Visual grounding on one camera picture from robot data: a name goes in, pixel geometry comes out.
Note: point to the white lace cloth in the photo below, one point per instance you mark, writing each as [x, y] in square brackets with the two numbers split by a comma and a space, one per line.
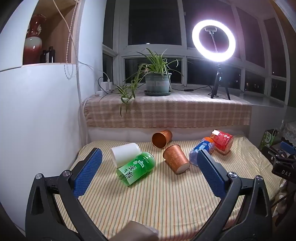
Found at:
[289, 132]

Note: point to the spider plant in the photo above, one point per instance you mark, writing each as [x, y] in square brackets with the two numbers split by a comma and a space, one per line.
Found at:
[155, 62]

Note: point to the white charger plug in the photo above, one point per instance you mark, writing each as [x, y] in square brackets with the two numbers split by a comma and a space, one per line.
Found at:
[107, 84]

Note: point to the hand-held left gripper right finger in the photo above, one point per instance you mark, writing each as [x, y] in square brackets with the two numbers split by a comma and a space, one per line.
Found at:
[211, 176]

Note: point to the grey green flower pot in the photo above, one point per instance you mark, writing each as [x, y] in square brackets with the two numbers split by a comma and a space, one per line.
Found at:
[157, 83]

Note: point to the green pot saucer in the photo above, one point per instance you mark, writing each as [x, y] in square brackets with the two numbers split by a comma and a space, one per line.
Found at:
[157, 93]

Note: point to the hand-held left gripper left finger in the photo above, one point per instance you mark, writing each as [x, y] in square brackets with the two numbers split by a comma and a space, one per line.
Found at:
[88, 172]

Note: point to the red printed cup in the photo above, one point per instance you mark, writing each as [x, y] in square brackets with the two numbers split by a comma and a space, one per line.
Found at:
[223, 140]

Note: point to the striped yellow mat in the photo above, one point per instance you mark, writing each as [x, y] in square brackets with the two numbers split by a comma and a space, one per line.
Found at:
[161, 204]

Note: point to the white power strip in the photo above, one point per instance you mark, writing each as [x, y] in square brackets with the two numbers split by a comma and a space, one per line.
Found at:
[101, 92]

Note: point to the white window frame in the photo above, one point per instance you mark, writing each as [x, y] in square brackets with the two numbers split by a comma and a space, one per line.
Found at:
[185, 52]

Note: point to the white cup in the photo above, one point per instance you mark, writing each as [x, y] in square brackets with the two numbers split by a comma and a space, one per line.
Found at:
[124, 151]

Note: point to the green paper bag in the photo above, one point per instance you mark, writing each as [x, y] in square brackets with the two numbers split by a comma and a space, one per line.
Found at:
[269, 139]

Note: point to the dark bottle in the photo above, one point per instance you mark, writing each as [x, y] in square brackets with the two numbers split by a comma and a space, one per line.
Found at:
[51, 54]
[44, 56]

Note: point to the checkered cloth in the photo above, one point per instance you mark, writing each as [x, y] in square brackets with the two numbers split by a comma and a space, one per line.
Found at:
[185, 111]

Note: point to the wooden wall niche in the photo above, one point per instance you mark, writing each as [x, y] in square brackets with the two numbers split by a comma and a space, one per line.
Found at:
[60, 34]

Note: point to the red white vase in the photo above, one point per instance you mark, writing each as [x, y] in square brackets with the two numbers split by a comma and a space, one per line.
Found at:
[33, 48]

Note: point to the black tripod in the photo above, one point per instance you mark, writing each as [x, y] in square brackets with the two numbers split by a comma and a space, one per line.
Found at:
[218, 78]

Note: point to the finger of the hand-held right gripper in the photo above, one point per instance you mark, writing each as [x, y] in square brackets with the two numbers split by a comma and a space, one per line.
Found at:
[270, 151]
[288, 146]

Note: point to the patterned copper cup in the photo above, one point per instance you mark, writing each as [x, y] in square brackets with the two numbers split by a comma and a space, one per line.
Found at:
[174, 158]

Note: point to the plain copper cup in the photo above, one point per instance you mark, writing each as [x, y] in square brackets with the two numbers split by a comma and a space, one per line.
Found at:
[166, 136]

